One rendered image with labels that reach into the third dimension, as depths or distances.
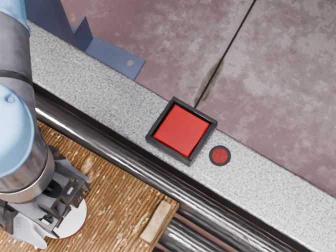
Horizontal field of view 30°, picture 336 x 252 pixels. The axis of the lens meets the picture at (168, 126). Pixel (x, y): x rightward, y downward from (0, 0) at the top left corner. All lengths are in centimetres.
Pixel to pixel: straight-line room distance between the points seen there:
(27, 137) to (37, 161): 5
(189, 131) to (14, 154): 40
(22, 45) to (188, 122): 36
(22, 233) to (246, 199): 31
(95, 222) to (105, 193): 4
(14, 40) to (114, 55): 141
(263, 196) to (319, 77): 114
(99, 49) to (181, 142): 115
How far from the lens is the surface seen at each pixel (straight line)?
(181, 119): 91
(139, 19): 207
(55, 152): 79
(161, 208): 83
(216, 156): 90
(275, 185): 90
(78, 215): 86
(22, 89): 58
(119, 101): 94
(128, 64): 197
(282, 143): 189
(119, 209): 87
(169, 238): 87
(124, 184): 87
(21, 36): 61
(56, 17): 157
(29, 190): 64
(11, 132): 53
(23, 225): 81
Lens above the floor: 177
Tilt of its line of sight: 69 degrees down
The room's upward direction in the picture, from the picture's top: 8 degrees counter-clockwise
